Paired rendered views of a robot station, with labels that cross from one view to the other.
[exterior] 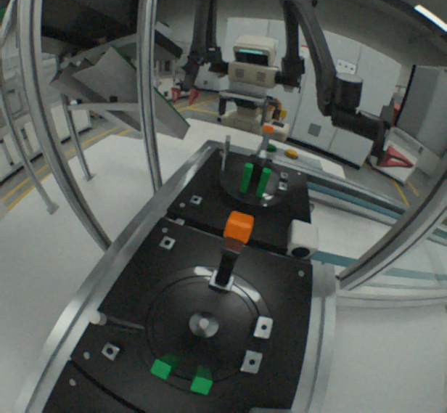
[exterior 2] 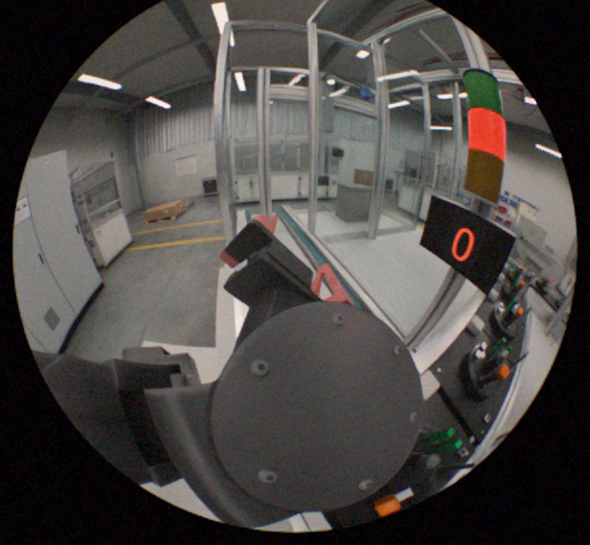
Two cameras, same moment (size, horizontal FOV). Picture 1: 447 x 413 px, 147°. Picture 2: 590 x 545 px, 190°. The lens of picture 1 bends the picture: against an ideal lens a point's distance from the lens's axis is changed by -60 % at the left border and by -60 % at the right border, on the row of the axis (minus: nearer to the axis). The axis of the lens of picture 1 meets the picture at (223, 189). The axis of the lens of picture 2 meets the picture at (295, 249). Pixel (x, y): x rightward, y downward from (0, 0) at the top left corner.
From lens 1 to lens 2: 42 cm
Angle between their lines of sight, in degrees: 91
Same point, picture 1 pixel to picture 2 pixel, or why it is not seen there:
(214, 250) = (468, 409)
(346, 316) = not seen: hidden behind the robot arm
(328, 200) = not seen: hidden behind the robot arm
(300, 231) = (432, 387)
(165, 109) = not seen: outside the picture
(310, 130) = (51, 324)
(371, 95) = (54, 213)
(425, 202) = (455, 286)
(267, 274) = (453, 382)
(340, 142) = (73, 292)
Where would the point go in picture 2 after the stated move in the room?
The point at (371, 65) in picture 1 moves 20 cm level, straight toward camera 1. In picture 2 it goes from (39, 180) to (39, 176)
